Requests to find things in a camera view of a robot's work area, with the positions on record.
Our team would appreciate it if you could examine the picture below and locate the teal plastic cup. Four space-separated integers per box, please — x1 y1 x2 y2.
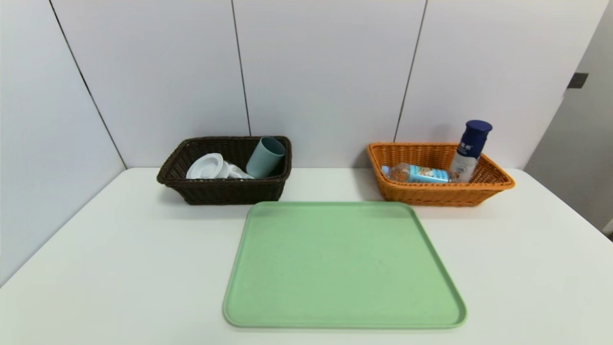
246 137 286 180

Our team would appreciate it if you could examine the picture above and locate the clear slim spray bottle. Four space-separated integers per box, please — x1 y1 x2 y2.
225 163 255 180

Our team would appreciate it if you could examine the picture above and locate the white round plastic container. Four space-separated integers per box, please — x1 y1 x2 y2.
186 153 229 180

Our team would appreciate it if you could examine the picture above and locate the clear water bottle blue cap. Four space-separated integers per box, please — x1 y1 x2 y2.
381 162 451 184

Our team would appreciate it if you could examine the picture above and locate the white yogurt bottle navy cap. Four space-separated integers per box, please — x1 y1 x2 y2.
448 120 493 183

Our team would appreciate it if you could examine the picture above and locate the dark brown wicker basket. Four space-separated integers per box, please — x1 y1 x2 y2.
157 136 293 206

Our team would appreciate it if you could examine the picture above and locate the orange wicker basket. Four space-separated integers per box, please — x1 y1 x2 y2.
367 142 516 207

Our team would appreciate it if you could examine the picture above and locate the light green plastic tray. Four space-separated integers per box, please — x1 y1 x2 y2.
222 201 467 329

